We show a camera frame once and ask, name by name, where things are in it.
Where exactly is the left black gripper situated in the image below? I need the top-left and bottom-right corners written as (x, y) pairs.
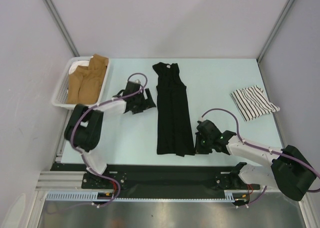
top-left (132, 88), bottom-right (156, 114)

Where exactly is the black tank top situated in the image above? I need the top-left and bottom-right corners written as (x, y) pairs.
top-left (152, 62), bottom-right (195, 157)

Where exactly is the aluminium frame rail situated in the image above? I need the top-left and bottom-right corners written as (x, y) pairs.
top-left (34, 170), bottom-right (309, 191)

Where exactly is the slotted cable duct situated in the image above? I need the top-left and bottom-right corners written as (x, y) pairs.
top-left (46, 191), bottom-right (247, 203)

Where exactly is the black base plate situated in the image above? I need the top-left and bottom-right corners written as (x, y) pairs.
top-left (51, 163), bottom-right (265, 200)

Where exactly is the striped white tank top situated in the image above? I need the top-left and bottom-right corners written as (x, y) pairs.
top-left (230, 85), bottom-right (280, 122)

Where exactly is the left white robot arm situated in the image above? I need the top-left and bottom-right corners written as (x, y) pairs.
top-left (64, 81), bottom-right (156, 188)

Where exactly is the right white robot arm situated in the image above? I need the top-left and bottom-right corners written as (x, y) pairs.
top-left (195, 120), bottom-right (317, 201)

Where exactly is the left aluminium corner post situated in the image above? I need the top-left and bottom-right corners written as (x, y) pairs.
top-left (42, 0), bottom-right (80, 57)

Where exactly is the white plastic basket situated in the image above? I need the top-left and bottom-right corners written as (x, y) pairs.
top-left (51, 56), bottom-right (110, 109)

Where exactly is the right aluminium corner post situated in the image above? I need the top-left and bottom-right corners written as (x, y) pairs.
top-left (256, 0), bottom-right (297, 64)

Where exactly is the brown tank top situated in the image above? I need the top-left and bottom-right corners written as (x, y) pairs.
top-left (66, 54), bottom-right (109, 105)

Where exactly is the aluminium corner post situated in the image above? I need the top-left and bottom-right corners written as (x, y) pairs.
top-left (42, 0), bottom-right (80, 57)
top-left (256, 0), bottom-right (297, 64)

